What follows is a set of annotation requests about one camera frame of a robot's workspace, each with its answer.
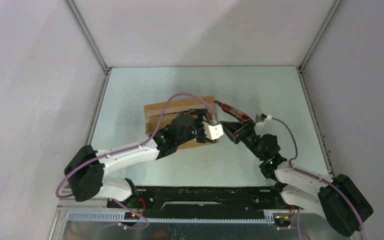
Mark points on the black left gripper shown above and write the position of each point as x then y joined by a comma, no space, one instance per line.
200,115

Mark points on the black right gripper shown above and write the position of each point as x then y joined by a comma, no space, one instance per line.
240,132

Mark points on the red black utility knife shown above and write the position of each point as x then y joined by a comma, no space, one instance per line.
232,111

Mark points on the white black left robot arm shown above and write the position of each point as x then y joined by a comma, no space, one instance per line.
88,173

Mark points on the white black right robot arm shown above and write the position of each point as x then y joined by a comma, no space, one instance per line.
335,198

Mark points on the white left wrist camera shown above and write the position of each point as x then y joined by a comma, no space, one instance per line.
212,131

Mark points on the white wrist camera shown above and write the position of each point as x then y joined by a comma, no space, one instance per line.
212,131
261,119

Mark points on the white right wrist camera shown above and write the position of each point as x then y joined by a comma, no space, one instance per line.
261,119

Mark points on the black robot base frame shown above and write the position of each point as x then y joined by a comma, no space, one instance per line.
199,204

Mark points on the aluminium right corner post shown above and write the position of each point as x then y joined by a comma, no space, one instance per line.
320,33

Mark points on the aluminium corner post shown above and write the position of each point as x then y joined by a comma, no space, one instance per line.
320,33
87,34

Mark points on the aluminium left corner post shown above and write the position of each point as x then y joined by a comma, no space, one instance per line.
87,34

